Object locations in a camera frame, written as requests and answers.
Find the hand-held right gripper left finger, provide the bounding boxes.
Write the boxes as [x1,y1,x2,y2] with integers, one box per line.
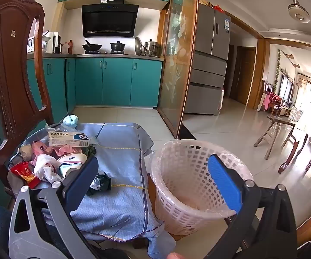
[8,156,102,259]

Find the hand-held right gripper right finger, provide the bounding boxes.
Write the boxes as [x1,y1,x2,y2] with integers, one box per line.
[207,154,299,259]

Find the white paper cup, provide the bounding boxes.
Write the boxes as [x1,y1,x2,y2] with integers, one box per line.
[57,152,88,179]

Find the dark green wrapper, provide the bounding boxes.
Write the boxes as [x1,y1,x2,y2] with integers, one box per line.
[87,172,112,196]

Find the pink wrapper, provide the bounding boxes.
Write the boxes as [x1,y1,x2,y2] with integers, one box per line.
[51,144,83,155]

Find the white plastic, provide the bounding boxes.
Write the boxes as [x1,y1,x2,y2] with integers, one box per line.
[34,155,64,182]

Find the beige tissue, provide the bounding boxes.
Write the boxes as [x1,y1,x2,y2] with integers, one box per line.
[19,144,34,165]

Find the white plastic wastebasket with liner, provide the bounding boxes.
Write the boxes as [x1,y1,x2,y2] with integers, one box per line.
[150,139,254,236]

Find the white medicine box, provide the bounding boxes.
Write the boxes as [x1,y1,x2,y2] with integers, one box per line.
[48,130,92,147]

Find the red snack packet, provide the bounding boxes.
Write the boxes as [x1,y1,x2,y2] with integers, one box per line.
[10,162,41,189]

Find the blue checked cloth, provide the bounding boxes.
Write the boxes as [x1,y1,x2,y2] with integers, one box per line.
[8,122,176,258]

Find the carved wooden chair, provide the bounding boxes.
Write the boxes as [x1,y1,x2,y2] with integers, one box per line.
[0,0,55,193]

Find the wooden dining table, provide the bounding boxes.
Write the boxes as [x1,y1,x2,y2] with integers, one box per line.
[278,108,311,186]

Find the wooden stool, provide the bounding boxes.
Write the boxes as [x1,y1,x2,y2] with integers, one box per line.
[254,115,297,160]

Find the pink cloth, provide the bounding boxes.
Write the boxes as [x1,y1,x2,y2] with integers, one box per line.
[258,93,270,112]

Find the red wooden chairs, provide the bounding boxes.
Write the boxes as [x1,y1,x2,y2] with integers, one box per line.
[263,81,283,114]

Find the white dish rack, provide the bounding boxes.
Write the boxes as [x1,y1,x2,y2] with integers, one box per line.
[27,35,51,53]

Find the teal lower kitchen cabinets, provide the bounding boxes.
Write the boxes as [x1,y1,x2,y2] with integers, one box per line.
[0,57,163,141]

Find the brown wooden door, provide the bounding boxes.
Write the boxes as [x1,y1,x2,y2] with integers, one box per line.
[229,46,256,106]

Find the white kitchen appliance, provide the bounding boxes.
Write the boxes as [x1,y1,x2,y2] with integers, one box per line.
[47,32,59,54]

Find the grey refrigerator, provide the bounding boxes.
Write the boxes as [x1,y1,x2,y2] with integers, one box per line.
[184,4,231,115]

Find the green vine garland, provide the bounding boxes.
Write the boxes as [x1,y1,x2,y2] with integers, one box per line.
[273,49,281,92]

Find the etched glass sliding door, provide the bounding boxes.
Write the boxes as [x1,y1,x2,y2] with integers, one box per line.
[157,0,200,139]

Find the gas stove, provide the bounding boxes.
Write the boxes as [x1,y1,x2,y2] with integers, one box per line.
[84,50,126,55]

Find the black wok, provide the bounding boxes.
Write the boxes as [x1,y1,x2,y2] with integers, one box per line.
[82,40,102,51]

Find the black cooking pot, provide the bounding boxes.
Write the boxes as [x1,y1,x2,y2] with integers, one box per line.
[110,41,126,52]

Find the steel pot lid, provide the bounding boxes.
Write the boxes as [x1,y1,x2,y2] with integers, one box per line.
[134,37,144,55]

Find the steel stock pot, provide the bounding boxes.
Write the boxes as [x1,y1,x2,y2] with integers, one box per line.
[144,39,160,57]

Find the black range hood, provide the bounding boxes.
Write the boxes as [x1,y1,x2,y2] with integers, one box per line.
[81,0,140,38]

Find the round ceiling lamp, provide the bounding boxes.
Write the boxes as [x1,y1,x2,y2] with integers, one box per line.
[287,0,310,23]

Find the black wall television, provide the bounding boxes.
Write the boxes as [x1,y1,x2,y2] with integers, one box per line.
[278,73,293,103]

